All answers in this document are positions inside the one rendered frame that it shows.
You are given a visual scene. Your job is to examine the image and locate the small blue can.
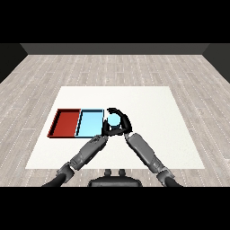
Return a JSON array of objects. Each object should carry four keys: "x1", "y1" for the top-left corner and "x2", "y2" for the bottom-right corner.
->
[{"x1": 106, "y1": 113, "x2": 122, "y2": 131}]

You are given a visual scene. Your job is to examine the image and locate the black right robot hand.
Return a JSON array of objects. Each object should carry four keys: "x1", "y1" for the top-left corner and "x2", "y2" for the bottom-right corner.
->
[{"x1": 106, "y1": 107, "x2": 133, "y2": 137}]

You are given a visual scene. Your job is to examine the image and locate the red shallow open box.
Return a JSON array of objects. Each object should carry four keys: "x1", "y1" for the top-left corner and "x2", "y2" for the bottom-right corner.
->
[{"x1": 47, "y1": 108, "x2": 83, "y2": 139}]

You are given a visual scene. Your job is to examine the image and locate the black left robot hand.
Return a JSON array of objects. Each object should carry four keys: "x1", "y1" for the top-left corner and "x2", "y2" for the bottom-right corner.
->
[{"x1": 101, "y1": 118, "x2": 112, "y2": 138}]

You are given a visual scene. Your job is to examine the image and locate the light blue shallow open box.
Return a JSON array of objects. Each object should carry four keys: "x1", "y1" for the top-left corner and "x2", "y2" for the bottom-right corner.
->
[{"x1": 74, "y1": 108, "x2": 105, "y2": 138}]

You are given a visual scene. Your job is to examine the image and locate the dark grey robot body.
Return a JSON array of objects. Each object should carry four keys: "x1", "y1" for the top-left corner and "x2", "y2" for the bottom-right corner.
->
[{"x1": 88, "y1": 169, "x2": 143, "y2": 188}]

